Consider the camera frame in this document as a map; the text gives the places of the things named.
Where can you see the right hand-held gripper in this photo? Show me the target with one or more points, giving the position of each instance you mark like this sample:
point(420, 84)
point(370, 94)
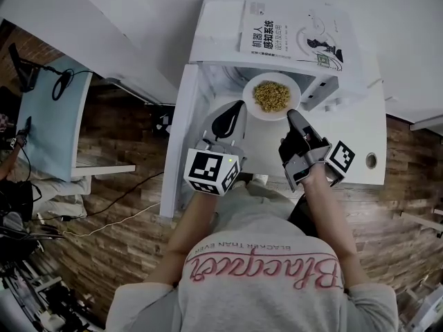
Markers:
point(341, 161)

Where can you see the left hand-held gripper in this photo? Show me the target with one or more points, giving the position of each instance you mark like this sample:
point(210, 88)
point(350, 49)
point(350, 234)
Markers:
point(207, 166)

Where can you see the white plate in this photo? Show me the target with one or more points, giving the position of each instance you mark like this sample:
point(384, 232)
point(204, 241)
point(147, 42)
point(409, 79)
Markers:
point(249, 99)

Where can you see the white microwave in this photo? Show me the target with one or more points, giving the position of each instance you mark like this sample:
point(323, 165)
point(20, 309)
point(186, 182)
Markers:
point(183, 133)

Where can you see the person's right forearm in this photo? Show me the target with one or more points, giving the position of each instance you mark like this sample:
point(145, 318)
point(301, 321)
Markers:
point(328, 220)

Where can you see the person's left forearm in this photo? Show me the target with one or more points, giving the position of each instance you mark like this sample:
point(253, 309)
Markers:
point(194, 227)

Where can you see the white shoe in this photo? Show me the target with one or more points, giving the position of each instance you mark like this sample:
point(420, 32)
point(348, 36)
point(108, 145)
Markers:
point(241, 184)
point(261, 177)

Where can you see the grey trousers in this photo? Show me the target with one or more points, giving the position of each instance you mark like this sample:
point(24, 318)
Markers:
point(270, 192)

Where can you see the black stand base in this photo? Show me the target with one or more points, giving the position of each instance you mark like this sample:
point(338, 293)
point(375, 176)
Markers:
point(162, 123)

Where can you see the white book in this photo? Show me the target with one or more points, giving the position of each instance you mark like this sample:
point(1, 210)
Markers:
point(294, 16)

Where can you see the person in white shirt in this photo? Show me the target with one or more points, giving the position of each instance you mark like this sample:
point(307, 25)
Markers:
point(256, 306)

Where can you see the light blue table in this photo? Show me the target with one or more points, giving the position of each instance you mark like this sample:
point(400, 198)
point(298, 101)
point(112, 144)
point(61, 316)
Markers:
point(52, 126)

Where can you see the white partition board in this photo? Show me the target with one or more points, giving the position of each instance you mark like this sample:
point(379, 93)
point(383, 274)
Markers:
point(69, 23)

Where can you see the small black object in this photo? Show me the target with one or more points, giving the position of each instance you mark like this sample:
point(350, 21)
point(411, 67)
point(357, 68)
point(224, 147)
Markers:
point(28, 123)

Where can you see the black device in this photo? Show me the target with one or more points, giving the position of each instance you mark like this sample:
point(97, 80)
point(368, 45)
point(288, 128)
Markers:
point(24, 71)

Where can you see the black bag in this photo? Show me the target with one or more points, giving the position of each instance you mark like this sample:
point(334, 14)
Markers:
point(17, 199)

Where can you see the cluttered black metal rack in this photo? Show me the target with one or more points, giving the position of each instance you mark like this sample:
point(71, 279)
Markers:
point(52, 306)

